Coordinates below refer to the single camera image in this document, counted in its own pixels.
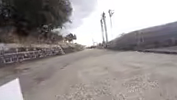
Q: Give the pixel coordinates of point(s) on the small dark tree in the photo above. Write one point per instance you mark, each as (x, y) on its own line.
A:
(70, 37)

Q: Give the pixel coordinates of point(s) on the grey asphalt road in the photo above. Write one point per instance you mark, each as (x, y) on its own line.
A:
(99, 71)

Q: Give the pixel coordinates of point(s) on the utility pole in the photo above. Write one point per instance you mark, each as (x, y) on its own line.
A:
(110, 17)
(102, 30)
(105, 25)

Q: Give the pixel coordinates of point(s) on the large dark tree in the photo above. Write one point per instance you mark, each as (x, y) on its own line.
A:
(26, 11)

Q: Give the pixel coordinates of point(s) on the stone retaining wall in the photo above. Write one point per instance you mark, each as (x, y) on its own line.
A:
(26, 54)

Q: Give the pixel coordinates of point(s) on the grey sloped embankment wall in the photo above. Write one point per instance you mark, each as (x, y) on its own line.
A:
(161, 35)

